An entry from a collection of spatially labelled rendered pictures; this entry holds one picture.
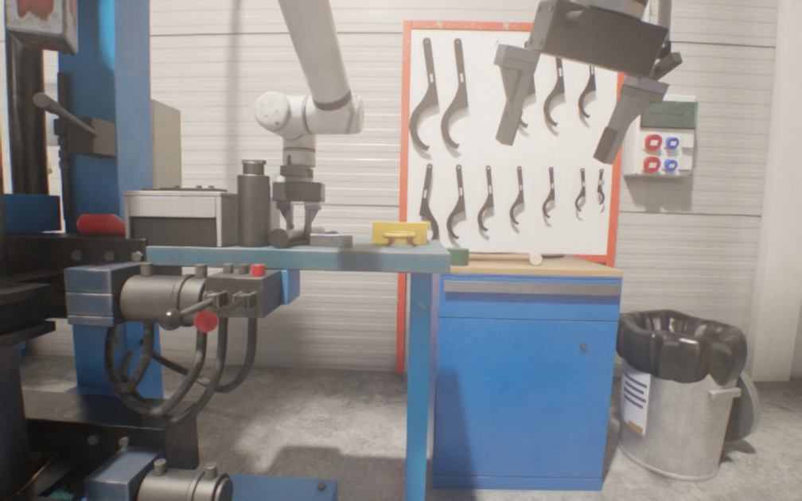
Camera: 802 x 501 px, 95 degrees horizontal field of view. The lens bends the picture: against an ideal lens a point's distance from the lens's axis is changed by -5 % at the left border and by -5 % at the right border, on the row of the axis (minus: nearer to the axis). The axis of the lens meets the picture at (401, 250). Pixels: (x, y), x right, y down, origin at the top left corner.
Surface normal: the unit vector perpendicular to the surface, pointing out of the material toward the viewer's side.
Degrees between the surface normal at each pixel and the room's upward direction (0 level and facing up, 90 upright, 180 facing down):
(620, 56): 114
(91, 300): 90
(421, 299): 90
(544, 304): 90
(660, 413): 93
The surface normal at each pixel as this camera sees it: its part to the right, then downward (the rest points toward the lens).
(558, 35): 0.08, 0.50
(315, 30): 0.38, 0.79
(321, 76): 0.02, 0.88
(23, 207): 1.00, 0.03
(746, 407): -0.95, 0.23
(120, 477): 0.02, -0.99
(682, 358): -0.74, 0.04
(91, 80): -0.03, 0.11
